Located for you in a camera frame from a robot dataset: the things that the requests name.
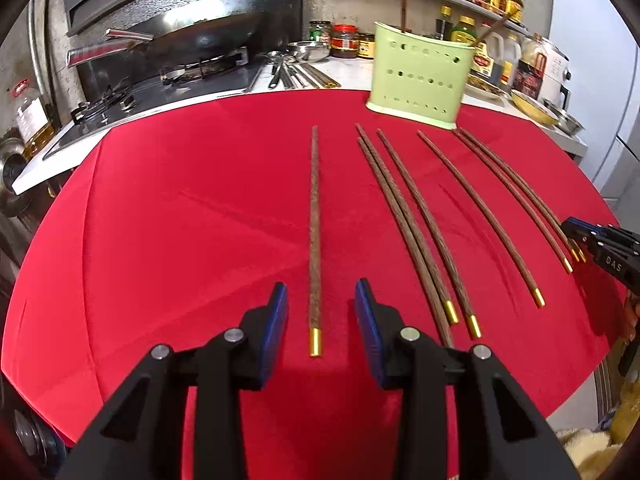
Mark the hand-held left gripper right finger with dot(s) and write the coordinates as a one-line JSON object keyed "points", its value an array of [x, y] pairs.
{"points": [[370, 335]]}

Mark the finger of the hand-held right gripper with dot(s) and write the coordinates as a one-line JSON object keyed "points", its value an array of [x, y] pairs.
{"points": [[582, 225], [590, 250]]}

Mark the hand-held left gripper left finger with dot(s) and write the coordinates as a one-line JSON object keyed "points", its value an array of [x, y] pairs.
{"points": [[275, 330]]}

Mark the green perforated chopstick holder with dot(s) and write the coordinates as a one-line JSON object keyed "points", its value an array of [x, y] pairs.
{"points": [[415, 80]]}

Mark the bundle of steel utensils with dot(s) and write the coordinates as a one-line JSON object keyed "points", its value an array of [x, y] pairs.
{"points": [[310, 76]]}

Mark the large steel bowl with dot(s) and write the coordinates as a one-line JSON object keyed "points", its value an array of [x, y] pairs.
{"points": [[565, 120]]}

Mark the red tablecloth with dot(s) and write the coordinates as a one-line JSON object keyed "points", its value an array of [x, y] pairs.
{"points": [[200, 235]]}

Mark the yellow bowl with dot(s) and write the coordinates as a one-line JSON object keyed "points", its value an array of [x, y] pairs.
{"points": [[532, 106]]}

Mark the white kitchen appliance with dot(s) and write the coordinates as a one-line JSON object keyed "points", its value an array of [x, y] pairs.
{"points": [[556, 72]]}

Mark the large clear oil bottle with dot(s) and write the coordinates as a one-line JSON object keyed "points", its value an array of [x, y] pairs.
{"points": [[531, 67]]}

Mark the plate of food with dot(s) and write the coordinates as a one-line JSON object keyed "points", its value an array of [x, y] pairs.
{"points": [[482, 88]]}

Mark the white jug yellow label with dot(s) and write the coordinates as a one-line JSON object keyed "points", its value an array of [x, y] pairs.
{"points": [[510, 62]]}

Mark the white jug red label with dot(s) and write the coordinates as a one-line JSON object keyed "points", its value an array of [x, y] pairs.
{"points": [[487, 60]]}

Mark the beige towel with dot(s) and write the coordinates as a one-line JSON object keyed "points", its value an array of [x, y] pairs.
{"points": [[585, 452]]}

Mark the green seasoning bottle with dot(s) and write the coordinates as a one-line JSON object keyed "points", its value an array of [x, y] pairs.
{"points": [[464, 30]]}

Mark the dark soy bottle yellow cap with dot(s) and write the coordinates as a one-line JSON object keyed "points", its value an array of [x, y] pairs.
{"points": [[443, 22]]}

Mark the steel ladle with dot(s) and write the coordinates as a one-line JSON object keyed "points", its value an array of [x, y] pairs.
{"points": [[276, 67]]}

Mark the gas stove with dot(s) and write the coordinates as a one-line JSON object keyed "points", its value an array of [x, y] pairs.
{"points": [[150, 95]]}

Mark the small steel bowl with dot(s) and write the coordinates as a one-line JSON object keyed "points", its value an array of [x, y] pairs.
{"points": [[310, 52]]}

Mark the yellow-label dark-lid jar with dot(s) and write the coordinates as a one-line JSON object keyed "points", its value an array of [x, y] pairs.
{"points": [[366, 46]]}

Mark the red-lid jar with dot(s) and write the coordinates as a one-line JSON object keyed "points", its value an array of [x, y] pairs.
{"points": [[344, 42]]}

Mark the black wok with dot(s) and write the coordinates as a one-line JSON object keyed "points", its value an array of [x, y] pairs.
{"points": [[200, 40]]}

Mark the green-lid jar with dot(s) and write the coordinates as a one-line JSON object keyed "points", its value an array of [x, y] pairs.
{"points": [[320, 32]]}

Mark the steel pot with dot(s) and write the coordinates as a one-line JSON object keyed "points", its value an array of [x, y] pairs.
{"points": [[12, 170]]}

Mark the plastic cooking oil jug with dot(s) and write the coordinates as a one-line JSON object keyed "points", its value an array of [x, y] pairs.
{"points": [[30, 115]]}

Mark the steel spatula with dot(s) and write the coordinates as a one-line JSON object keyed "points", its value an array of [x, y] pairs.
{"points": [[130, 35]]}

